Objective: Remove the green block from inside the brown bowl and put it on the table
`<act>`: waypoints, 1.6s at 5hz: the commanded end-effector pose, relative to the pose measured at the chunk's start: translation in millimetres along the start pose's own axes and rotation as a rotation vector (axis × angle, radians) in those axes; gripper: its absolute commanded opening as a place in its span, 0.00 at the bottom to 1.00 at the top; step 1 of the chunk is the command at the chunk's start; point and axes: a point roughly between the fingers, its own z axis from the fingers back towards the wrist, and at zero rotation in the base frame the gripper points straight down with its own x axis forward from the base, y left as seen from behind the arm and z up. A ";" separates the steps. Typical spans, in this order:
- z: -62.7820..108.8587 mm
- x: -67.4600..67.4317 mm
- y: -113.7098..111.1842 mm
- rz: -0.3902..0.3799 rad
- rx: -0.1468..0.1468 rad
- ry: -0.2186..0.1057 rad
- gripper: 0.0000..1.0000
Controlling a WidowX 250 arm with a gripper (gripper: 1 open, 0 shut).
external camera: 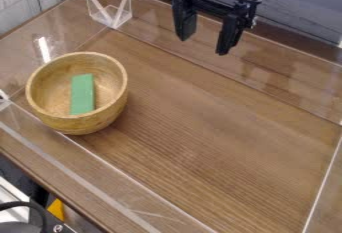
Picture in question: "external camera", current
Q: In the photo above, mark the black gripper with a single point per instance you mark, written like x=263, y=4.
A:
x=241, y=12

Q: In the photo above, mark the green rectangular block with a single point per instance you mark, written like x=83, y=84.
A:
x=82, y=94

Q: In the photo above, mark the brown wooden bowl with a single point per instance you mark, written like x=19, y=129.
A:
x=48, y=92

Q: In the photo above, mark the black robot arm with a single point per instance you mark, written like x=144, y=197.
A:
x=237, y=13

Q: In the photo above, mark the yellow black equipment base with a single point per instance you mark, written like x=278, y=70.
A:
x=56, y=211

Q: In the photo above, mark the clear acrylic corner bracket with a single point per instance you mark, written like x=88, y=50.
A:
x=110, y=15

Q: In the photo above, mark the clear acrylic enclosure walls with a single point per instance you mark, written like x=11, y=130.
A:
x=227, y=145

